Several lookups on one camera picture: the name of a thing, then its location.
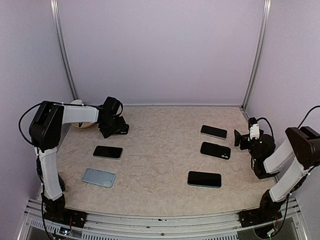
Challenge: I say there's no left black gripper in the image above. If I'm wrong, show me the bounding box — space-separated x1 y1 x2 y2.
100 115 128 139

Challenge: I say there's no black phone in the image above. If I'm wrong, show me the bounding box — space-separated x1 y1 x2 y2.
187 171 222 188
93 145 123 159
200 125 228 139

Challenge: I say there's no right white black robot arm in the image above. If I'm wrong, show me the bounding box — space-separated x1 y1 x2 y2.
234 124 320 203

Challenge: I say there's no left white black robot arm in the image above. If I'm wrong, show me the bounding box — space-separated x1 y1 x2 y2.
29 96 128 201

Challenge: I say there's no light blue phone case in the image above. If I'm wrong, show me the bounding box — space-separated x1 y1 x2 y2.
81 168 116 188

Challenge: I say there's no beige round plate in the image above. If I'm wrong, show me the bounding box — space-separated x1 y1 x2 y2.
71 122 96 129

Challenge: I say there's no light blue mug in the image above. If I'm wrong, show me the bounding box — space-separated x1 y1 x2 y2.
70 99 84 105

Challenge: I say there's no black cylinder cup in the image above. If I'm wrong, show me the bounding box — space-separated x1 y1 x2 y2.
58 174 66 192

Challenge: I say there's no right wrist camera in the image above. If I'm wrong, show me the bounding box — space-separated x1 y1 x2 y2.
248 117 260 140

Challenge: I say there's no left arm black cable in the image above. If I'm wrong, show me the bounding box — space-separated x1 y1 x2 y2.
18 100 63 148

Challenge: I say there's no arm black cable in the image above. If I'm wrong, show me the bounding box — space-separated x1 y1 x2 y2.
257 105 320 141
18 100 63 148

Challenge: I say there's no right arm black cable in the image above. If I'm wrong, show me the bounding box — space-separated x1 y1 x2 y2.
257 105 320 141

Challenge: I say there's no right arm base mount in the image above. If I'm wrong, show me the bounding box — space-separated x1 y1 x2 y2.
238 190 288 228

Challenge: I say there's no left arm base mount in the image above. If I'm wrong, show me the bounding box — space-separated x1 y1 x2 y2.
41 193 88 229

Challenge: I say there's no front aluminium rail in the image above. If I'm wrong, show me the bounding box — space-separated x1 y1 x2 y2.
17 197 308 240

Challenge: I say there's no left aluminium frame post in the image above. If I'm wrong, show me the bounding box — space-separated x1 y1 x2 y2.
50 0 79 100

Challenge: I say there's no aluminium frame post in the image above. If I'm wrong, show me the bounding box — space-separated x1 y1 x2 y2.
241 0 272 112
50 0 79 100

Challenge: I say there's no right aluminium frame post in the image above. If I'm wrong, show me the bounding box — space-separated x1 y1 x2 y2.
241 0 272 112

